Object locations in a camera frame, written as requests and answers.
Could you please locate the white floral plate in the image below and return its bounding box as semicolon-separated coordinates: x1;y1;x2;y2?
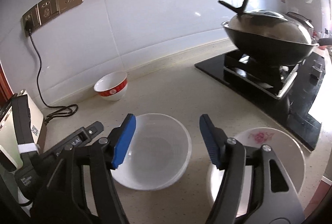
206;127;306;205

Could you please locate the white bowl front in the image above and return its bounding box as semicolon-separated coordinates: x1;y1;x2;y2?
111;112;193;191

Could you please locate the red banded white bowl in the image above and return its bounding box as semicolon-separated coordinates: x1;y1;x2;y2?
93;71;128;101

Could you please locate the white box appliance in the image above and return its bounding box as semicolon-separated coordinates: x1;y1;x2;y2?
1;89;47;172

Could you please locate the black glass gas stove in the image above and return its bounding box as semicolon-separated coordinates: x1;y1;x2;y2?
195;50;325;151

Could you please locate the black wok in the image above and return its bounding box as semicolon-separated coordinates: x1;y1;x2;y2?
222;21;331;67

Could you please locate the steel wok lid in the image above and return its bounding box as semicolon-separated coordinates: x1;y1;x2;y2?
218;0;312;44

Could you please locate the black power cable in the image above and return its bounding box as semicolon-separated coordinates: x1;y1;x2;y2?
25;21;79;125

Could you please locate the gold wall socket panel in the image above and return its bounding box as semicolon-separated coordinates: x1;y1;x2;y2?
22;0;83;37

